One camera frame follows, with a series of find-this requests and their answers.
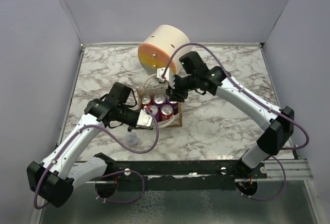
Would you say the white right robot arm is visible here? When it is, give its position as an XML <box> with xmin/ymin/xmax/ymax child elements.
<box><xmin>157</xmin><ymin>51</ymin><xmax>294</xmax><ymax>178</ymax></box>

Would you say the small clear plastic cup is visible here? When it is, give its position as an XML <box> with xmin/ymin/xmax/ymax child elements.
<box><xmin>125</xmin><ymin>132</ymin><xmax>138</xmax><ymax>147</ymax></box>

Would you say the cream cylindrical drawer cabinet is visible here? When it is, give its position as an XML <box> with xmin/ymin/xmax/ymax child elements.
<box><xmin>138</xmin><ymin>24</ymin><xmax>190</xmax><ymax>75</ymax></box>

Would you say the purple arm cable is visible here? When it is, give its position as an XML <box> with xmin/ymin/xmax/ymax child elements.
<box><xmin>162</xmin><ymin>42</ymin><xmax>310</xmax><ymax>201</ymax></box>
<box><xmin>33</xmin><ymin>106</ymin><xmax>159</xmax><ymax>210</ymax></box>

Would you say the purple soda can front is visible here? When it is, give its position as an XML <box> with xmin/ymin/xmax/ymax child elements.
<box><xmin>149</xmin><ymin>105</ymin><xmax>160</xmax><ymax>122</ymax></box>

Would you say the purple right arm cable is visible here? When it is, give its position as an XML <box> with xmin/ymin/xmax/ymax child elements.
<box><xmin>162</xmin><ymin>42</ymin><xmax>310</xmax><ymax>201</ymax></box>

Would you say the red soda can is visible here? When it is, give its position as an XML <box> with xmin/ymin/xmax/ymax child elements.
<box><xmin>140</xmin><ymin>94</ymin><xmax>153</xmax><ymax>108</ymax></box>
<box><xmin>160</xmin><ymin>104</ymin><xmax>174</xmax><ymax>121</ymax></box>

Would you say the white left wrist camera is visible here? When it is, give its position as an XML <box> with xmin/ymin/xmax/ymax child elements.
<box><xmin>136</xmin><ymin>109</ymin><xmax>154</xmax><ymax>130</ymax></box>

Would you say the brown canvas bag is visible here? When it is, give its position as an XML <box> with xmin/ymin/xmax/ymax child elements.
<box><xmin>137</xmin><ymin>74</ymin><xmax>183</xmax><ymax>129</ymax></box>

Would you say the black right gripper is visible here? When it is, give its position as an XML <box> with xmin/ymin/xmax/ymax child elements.
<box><xmin>166</xmin><ymin>74</ymin><xmax>198</xmax><ymax>102</ymax></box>

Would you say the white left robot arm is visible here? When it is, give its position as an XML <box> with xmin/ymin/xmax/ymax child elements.
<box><xmin>27</xmin><ymin>83</ymin><xmax>153</xmax><ymax>209</ymax></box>

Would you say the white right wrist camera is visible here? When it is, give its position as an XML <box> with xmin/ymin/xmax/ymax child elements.
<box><xmin>156</xmin><ymin>67</ymin><xmax>175</xmax><ymax>88</ymax></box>

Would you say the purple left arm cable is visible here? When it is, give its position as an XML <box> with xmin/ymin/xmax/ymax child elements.
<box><xmin>33</xmin><ymin>106</ymin><xmax>159</xmax><ymax>210</ymax></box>

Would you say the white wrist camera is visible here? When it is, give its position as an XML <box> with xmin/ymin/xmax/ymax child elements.
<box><xmin>156</xmin><ymin>67</ymin><xmax>175</xmax><ymax>88</ymax></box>
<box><xmin>136</xmin><ymin>109</ymin><xmax>154</xmax><ymax>130</ymax></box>

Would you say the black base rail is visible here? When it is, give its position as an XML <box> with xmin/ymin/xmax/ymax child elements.
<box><xmin>96</xmin><ymin>153</ymin><xmax>267</xmax><ymax>191</ymax></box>

